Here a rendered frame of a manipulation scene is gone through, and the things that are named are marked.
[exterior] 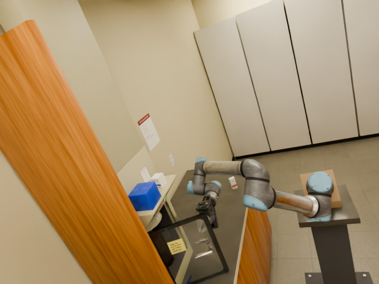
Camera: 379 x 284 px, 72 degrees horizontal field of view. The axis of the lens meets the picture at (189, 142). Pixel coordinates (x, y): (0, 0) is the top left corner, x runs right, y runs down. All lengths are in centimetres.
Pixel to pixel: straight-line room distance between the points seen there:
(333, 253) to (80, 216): 154
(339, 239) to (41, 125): 174
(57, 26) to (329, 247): 190
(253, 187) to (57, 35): 104
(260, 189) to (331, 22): 297
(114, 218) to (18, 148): 49
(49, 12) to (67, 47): 13
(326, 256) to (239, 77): 274
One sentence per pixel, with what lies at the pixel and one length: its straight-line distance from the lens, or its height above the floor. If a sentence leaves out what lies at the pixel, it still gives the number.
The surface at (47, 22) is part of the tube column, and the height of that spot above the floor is 236.
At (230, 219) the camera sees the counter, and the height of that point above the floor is 94.
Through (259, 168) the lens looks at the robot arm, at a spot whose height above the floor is 146.
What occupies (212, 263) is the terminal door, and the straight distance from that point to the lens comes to 145.
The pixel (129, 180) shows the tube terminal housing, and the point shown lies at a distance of 126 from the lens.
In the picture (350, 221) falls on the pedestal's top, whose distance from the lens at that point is 177.
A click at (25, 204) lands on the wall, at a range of 143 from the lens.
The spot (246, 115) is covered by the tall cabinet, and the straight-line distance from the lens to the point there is 418.
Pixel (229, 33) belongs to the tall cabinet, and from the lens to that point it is 393.
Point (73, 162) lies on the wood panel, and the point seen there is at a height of 186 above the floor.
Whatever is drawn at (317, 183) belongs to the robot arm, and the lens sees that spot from 156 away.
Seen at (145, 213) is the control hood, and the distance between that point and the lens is 121.
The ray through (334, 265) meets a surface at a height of 50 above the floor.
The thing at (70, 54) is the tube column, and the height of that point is 223.
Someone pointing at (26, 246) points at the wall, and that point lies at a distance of 144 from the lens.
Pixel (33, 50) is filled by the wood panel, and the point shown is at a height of 226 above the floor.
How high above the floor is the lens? 212
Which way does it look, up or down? 20 degrees down
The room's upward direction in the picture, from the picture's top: 21 degrees counter-clockwise
